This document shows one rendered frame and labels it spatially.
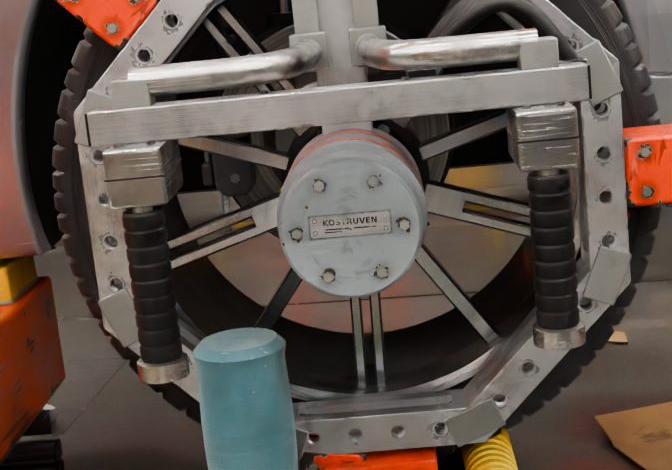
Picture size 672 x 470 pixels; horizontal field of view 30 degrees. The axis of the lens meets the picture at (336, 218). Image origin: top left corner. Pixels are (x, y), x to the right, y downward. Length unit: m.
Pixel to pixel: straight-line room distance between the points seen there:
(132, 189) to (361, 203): 0.20
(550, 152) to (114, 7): 0.47
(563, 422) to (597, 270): 1.69
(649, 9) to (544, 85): 0.59
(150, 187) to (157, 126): 0.06
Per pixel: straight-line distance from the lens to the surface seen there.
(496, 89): 1.05
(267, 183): 1.73
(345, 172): 1.10
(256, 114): 1.06
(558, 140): 1.03
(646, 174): 1.28
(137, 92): 1.07
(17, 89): 1.67
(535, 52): 1.05
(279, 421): 1.20
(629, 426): 2.87
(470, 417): 1.32
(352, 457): 1.33
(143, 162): 1.04
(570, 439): 2.87
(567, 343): 1.07
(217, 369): 1.18
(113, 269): 1.30
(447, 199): 1.36
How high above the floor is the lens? 1.08
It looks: 11 degrees down
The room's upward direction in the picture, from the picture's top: 6 degrees counter-clockwise
